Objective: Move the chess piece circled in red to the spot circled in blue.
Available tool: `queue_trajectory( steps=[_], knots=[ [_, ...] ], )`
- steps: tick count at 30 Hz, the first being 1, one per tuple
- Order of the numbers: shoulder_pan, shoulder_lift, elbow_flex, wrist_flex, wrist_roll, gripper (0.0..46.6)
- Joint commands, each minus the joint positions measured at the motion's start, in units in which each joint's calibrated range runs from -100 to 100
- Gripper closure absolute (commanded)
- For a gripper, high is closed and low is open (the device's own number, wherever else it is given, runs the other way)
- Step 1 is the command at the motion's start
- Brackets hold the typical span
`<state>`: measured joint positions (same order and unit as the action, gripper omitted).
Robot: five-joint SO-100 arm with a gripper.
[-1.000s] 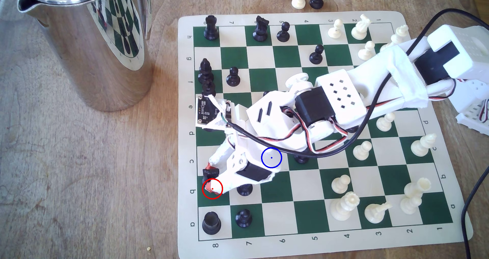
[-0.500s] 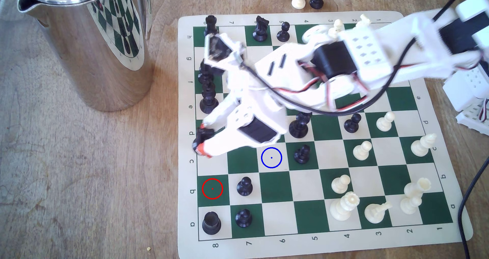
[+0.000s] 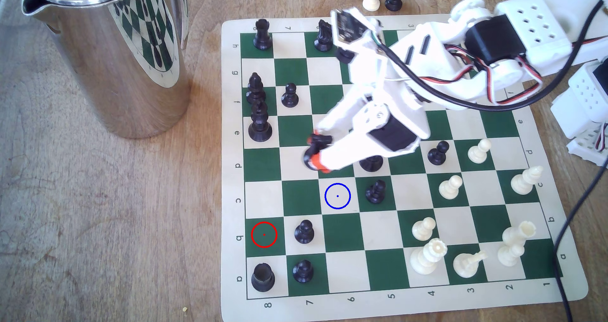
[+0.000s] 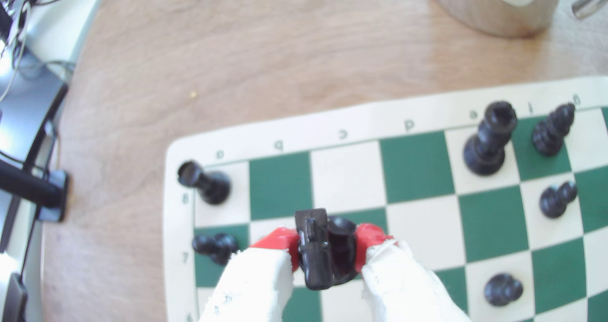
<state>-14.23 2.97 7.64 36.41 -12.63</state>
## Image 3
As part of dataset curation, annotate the white chess king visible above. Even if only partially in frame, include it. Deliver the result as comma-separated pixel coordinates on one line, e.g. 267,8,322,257
497,221,537,268

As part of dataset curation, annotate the white chess queen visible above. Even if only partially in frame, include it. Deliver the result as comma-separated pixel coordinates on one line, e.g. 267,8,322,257
410,238,448,275

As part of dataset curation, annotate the black chess queen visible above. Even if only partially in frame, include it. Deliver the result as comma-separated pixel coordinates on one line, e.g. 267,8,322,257
248,99,274,143

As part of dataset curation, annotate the stainless steel pitcher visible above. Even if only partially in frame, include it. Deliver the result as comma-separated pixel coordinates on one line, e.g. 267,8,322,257
19,0,193,140

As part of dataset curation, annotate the black chess piece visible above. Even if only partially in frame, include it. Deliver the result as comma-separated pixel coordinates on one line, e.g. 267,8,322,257
358,155,384,173
303,134,333,172

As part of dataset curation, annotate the small camera circuit board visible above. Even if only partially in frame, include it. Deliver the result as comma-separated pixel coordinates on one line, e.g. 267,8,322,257
330,8,381,62

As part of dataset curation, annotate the black cable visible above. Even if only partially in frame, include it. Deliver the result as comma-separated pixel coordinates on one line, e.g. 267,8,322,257
552,161,608,322
373,0,608,113

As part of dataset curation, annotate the green white chess mat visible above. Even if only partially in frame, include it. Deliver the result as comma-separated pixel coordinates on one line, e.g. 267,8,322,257
220,13,590,322

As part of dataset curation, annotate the black rook h8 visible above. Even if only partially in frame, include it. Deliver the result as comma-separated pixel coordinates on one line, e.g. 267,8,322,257
253,18,274,51

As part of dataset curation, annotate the black chess rook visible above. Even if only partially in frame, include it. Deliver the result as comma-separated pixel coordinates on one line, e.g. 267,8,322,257
251,263,276,293

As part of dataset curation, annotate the black chess bishop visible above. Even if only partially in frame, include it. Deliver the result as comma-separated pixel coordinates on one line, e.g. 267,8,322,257
245,72,268,105

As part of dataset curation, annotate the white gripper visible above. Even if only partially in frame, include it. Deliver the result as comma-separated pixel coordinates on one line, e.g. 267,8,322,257
311,22,469,172

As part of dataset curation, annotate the white chess bishop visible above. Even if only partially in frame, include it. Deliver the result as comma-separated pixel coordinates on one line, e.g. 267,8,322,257
510,165,544,195

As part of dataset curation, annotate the black chess knight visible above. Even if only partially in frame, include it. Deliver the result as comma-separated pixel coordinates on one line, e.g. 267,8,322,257
313,19,334,52

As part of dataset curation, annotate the white chess knight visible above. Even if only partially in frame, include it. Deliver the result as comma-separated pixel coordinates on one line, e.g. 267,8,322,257
453,250,489,279

